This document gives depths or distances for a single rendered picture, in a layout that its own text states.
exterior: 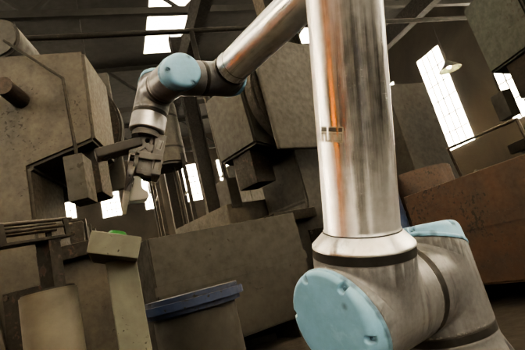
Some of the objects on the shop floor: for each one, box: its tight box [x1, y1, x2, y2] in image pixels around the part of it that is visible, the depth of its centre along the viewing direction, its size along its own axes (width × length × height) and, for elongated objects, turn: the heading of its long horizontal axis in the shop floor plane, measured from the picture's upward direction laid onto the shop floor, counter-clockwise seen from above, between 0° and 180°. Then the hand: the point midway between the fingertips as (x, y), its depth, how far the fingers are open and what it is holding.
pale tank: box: [151, 102, 198, 237], centre depth 929 cm, size 92×92×450 cm
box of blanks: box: [137, 213, 309, 350], centre depth 281 cm, size 103×83×77 cm
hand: (122, 208), depth 103 cm, fingers closed
